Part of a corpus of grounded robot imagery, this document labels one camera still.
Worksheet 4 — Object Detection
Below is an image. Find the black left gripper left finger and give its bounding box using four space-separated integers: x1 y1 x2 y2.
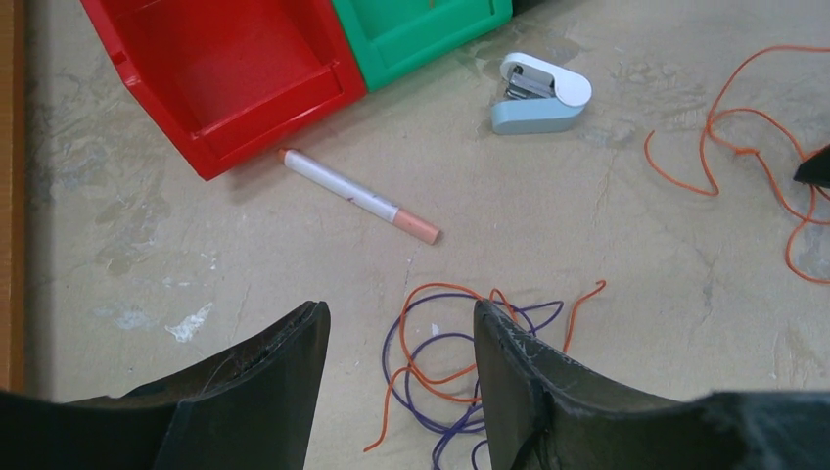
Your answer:
1 302 331 469

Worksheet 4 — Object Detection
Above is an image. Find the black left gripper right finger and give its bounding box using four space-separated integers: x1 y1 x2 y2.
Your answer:
474 301 829 469

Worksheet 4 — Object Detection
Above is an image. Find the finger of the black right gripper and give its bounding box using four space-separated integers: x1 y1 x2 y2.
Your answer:
793 146 830 189

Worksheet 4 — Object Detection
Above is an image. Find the purple cable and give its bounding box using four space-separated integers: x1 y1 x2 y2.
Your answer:
381 293 566 470

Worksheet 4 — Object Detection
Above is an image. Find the silver marker pink cap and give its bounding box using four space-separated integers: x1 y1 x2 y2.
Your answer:
277 149 441 245

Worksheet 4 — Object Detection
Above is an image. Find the white stapler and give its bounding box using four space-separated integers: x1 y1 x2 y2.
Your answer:
490 52 593 135

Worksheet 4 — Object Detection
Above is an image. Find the red plastic bin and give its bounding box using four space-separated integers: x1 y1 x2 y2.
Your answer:
83 0 367 180

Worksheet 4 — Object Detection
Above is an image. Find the green plastic bin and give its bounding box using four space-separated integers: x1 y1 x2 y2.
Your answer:
332 0 514 92

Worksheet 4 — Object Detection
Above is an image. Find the wooden rack frame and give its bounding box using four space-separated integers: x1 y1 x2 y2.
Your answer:
1 1 26 394

